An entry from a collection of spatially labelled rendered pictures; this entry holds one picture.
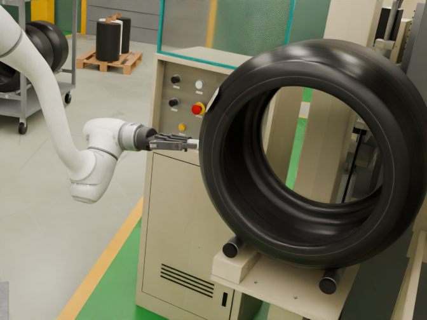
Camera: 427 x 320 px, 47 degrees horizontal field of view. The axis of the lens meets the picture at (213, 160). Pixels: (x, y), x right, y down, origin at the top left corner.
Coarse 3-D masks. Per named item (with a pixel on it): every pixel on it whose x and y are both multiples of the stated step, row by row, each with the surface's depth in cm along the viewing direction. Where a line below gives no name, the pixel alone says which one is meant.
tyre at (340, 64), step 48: (288, 48) 117; (336, 48) 114; (240, 96) 121; (336, 96) 110; (384, 96) 108; (240, 144) 155; (384, 144) 109; (240, 192) 151; (288, 192) 155; (384, 192) 112; (288, 240) 144; (336, 240) 123; (384, 240) 117
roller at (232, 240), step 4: (236, 236) 140; (232, 240) 138; (236, 240) 138; (240, 240) 139; (224, 244) 137; (228, 244) 136; (232, 244) 136; (236, 244) 137; (240, 244) 138; (244, 244) 140; (224, 248) 137; (228, 248) 136; (232, 248) 136; (236, 248) 136; (240, 248) 138; (224, 252) 137; (228, 252) 137; (232, 252) 136; (236, 252) 136; (228, 256) 137; (232, 256) 136
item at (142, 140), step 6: (144, 126) 153; (138, 132) 151; (144, 132) 150; (150, 132) 151; (156, 132) 155; (138, 138) 150; (144, 138) 149; (150, 138) 149; (156, 138) 149; (138, 144) 151; (144, 144) 150; (150, 150) 153
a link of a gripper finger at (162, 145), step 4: (160, 144) 145; (164, 144) 145; (168, 144) 145; (172, 144) 144; (176, 144) 144; (180, 144) 144; (152, 148) 146; (156, 148) 146; (160, 148) 146; (164, 148) 145; (168, 148) 145; (172, 148) 145; (176, 148) 145
